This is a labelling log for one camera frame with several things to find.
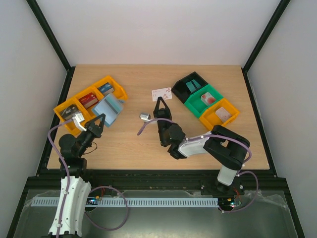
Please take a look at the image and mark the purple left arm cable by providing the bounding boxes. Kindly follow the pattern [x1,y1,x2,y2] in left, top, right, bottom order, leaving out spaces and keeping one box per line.
[48,118,80,238]

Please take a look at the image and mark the orange storage bin right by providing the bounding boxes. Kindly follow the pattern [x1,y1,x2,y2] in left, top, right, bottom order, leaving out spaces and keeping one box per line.
[199,98,240,130]

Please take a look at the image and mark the black frame post right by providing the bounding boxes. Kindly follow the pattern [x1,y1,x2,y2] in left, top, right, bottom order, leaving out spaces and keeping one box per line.
[242,0,291,72]

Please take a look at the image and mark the green storage bin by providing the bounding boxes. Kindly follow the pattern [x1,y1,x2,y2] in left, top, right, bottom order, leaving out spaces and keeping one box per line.
[185,84,223,118]

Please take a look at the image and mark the red white april cards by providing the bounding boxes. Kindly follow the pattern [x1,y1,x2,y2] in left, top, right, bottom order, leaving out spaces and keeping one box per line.
[201,92,216,106]

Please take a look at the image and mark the black VIP cards stack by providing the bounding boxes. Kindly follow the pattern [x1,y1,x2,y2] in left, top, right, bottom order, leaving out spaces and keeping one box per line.
[60,104,80,120]

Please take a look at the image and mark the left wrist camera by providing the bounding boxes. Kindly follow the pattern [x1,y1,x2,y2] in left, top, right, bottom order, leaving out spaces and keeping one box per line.
[72,112,87,131]

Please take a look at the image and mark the red cards stack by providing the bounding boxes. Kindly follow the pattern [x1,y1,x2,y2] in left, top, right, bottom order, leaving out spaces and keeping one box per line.
[79,93,98,109]

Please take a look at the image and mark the blue card holder wallet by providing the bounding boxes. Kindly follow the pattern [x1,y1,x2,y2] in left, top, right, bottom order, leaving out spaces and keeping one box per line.
[92,93,123,127]

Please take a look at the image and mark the white slotted cable duct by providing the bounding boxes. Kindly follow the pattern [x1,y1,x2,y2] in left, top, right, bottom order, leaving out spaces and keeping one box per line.
[32,195,219,208]

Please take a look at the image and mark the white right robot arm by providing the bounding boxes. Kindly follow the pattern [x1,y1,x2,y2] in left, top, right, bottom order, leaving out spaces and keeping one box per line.
[153,97,252,194]

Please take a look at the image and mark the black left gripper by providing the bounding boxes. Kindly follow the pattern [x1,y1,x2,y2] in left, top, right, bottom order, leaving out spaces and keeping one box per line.
[77,114,106,157]

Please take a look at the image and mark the white red puzzle card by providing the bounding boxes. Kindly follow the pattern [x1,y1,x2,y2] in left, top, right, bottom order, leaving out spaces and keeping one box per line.
[152,87,172,102]

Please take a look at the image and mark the black frame post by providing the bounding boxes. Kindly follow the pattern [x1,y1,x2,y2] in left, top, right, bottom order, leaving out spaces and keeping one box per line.
[26,0,75,72]
[242,0,291,72]

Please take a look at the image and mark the black storage bin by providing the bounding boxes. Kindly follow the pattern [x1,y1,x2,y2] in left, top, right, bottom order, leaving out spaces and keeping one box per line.
[171,71,208,104]

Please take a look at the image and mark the teal cards in black bin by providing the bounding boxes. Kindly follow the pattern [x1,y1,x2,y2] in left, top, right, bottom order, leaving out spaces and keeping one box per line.
[186,80,200,93]

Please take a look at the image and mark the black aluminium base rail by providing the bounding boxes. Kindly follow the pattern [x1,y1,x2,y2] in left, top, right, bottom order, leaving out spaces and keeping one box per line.
[24,169,288,191]

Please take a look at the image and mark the orange triple bin left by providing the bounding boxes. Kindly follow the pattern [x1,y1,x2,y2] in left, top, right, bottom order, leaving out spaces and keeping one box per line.
[54,76,128,135]

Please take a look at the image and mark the black frame post left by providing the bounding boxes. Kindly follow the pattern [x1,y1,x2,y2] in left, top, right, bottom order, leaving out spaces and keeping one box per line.
[26,0,75,72]

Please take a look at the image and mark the blue cards stack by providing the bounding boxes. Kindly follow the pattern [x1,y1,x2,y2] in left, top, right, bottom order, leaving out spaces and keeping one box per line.
[98,83,114,96]

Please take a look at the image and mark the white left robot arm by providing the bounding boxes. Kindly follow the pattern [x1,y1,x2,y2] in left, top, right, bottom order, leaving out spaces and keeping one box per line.
[46,114,106,238]

